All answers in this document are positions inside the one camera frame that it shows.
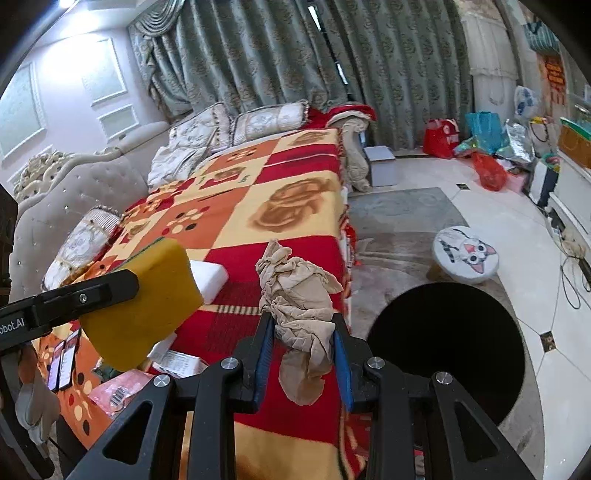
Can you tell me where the yellow green sponge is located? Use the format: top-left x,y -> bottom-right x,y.
79,238 -> 204,372

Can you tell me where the beige stocking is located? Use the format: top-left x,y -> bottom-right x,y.
256,240 -> 342,406

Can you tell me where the black round trash bin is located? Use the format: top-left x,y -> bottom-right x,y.
367,282 -> 525,425

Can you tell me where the white blue medicine box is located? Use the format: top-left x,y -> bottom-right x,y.
147,332 -> 208,379

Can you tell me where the smartphone with lit screen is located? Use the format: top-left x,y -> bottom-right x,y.
47,329 -> 81,393

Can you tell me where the pink plastic package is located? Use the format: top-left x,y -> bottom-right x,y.
88,369 -> 153,419

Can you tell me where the white foam block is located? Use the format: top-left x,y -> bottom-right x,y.
189,260 -> 229,305

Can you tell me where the round lace cushion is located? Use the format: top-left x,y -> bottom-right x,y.
41,206 -> 121,291

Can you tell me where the grey tufted headboard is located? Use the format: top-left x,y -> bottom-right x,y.
9,121 -> 169,301

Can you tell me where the red orange patterned blanket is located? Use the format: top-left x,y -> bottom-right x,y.
32,127 -> 371,480

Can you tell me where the cat face round stool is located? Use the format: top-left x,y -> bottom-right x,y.
432,226 -> 500,285

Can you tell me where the grey floor rug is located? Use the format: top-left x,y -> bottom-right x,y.
349,188 -> 467,307

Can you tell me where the cream embroidered pillow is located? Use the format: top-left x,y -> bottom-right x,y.
168,102 -> 231,152
230,99 -> 310,146

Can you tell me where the red plastic bag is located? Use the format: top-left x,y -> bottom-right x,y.
472,152 -> 507,191

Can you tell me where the red folded quilt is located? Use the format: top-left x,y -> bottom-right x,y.
301,103 -> 377,129

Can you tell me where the white tv cabinet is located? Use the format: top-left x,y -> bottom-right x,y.
549,150 -> 591,243

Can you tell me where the red gift bag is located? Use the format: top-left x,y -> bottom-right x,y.
423,119 -> 460,159

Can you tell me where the silver foil bag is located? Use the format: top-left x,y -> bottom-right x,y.
495,120 -> 535,166

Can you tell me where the blue gift bag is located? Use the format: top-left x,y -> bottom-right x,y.
466,111 -> 503,155

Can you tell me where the green patterned curtain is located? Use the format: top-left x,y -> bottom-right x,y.
128,0 -> 473,150

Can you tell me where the white standing air conditioner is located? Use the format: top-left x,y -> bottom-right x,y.
456,1 -> 519,123

